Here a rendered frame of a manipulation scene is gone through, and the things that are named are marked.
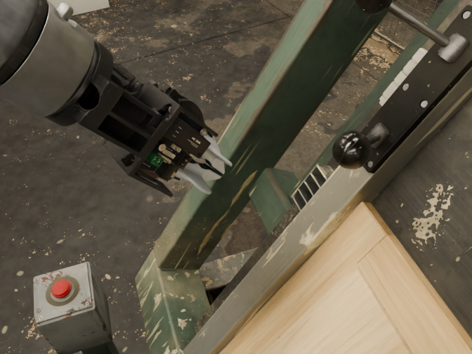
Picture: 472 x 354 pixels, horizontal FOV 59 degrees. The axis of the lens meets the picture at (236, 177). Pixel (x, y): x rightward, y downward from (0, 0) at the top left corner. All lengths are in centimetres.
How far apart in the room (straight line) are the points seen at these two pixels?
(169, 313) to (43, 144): 204
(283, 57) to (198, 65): 259
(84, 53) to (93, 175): 219
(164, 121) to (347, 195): 30
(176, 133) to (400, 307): 33
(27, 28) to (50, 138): 255
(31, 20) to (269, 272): 48
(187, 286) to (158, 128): 67
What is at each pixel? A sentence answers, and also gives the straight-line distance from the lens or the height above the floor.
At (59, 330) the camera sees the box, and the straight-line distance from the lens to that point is 98.
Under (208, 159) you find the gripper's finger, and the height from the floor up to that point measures 140.
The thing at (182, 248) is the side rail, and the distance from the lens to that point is 92.
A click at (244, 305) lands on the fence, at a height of 109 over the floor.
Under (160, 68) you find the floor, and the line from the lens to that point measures 327.
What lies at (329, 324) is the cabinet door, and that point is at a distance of 60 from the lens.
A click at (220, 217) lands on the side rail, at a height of 103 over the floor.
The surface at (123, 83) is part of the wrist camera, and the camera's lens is 37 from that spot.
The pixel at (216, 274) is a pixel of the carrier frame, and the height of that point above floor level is 79.
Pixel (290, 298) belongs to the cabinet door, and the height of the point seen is 115.
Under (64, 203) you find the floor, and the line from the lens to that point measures 241.
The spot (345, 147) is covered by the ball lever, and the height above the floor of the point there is 145.
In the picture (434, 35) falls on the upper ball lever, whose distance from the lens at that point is 49.
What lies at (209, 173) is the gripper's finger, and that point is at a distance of 47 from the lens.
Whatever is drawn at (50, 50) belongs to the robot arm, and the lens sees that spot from 31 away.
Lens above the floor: 172
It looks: 47 degrees down
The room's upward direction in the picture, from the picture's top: straight up
